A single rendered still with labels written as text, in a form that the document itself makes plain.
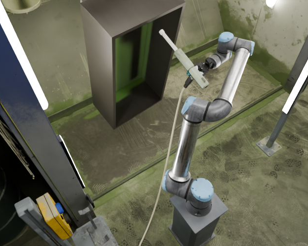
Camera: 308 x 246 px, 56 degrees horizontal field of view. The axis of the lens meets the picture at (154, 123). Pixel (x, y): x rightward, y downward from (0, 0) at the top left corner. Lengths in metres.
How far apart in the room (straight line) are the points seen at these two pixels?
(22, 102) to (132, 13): 0.90
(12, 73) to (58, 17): 2.12
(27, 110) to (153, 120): 2.05
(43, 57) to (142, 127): 1.31
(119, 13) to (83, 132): 1.75
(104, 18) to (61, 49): 1.56
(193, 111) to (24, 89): 0.88
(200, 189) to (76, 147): 1.71
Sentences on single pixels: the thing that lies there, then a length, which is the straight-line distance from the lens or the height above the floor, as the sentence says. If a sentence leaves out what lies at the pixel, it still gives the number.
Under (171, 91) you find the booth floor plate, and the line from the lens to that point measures 3.67.
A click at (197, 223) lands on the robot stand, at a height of 0.64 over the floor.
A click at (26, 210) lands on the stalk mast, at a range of 1.23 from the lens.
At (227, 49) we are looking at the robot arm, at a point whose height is 1.44.
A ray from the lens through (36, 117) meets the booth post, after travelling 1.57.
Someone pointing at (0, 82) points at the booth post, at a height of 1.83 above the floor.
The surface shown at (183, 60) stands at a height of 1.44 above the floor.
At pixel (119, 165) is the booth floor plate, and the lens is 3.06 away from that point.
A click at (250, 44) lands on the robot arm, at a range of 2.03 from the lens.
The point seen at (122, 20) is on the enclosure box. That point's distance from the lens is 1.91.
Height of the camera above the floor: 2.68
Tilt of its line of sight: 52 degrees down
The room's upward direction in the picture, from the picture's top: 2 degrees counter-clockwise
